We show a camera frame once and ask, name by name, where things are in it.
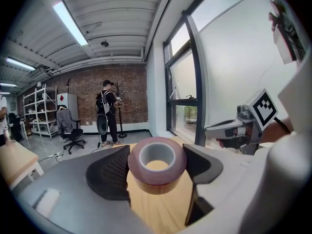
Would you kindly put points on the white power strip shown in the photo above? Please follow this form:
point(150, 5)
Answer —
point(54, 155)

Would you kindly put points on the person's right hand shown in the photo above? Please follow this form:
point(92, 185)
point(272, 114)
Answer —
point(220, 142)

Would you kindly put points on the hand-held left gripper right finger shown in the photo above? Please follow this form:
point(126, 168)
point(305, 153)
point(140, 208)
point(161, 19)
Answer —
point(243, 191)

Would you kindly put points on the white lamp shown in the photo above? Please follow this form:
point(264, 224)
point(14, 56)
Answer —
point(39, 84)

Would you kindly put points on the white metal shelving unit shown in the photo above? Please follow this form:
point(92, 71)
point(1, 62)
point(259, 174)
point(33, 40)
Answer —
point(41, 111)

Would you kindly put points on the light wooden table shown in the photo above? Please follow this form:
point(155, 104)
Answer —
point(14, 160)

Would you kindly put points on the black office chair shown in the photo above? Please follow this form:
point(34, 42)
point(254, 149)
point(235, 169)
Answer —
point(73, 135)

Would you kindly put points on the gray jacket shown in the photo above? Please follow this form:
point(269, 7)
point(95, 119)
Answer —
point(64, 119)

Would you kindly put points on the long ceiling light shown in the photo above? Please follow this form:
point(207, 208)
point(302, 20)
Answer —
point(70, 23)
point(20, 63)

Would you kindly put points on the black coat rack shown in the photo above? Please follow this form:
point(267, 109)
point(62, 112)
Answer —
point(120, 121)

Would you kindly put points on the black round ceiling lamp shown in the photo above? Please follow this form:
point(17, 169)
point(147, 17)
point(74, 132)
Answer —
point(104, 43)

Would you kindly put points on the person's right forearm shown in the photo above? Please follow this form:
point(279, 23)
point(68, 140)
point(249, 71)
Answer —
point(273, 133)

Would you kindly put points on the brown tape roll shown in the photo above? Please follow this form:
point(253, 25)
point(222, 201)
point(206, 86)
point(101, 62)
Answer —
point(136, 172)

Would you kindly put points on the black oval bag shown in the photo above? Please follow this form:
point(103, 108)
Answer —
point(103, 124)

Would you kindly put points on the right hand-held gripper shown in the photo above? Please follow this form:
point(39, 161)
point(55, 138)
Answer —
point(264, 108)

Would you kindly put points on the black window frame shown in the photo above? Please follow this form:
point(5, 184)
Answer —
point(195, 57)

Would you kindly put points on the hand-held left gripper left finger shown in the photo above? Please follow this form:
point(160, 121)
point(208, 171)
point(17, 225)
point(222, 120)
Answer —
point(73, 191)

